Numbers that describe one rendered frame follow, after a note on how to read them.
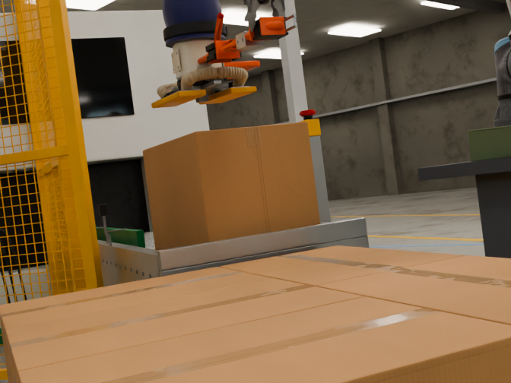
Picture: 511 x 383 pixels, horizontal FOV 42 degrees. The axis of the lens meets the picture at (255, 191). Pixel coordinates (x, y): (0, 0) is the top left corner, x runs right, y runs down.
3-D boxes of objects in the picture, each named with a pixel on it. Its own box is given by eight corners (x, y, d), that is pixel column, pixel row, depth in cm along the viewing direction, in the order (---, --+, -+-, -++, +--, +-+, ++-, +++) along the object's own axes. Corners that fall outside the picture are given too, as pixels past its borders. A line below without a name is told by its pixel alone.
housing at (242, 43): (236, 50, 205) (233, 36, 205) (255, 49, 208) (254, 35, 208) (244, 45, 199) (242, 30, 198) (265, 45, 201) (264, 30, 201)
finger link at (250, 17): (246, 36, 195) (254, 6, 196) (254, 30, 189) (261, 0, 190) (236, 32, 193) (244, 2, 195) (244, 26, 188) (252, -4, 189)
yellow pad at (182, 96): (151, 108, 256) (150, 95, 256) (176, 106, 260) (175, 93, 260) (179, 96, 225) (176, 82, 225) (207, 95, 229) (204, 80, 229)
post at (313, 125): (327, 356, 284) (297, 121, 283) (341, 353, 287) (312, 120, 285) (335, 360, 278) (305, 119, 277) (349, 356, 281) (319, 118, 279)
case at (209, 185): (155, 252, 261) (141, 150, 260) (248, 237, 278) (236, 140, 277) (211, 261, 207) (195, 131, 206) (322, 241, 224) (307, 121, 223)
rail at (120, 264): (65, 267, 410) (60, 235, 410) (73, 265, 412) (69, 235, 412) (164, 320, 197) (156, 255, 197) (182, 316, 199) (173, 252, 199)
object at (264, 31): (249, 41, 193) (247, 23, 193) (272, 40, 196) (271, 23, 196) (261, 34, 185) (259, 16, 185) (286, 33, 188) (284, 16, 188)
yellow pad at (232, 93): (198, 105, 264) (197, 92, 263) (222, 102, 268) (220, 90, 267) (231, 93, 232) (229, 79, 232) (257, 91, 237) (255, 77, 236)
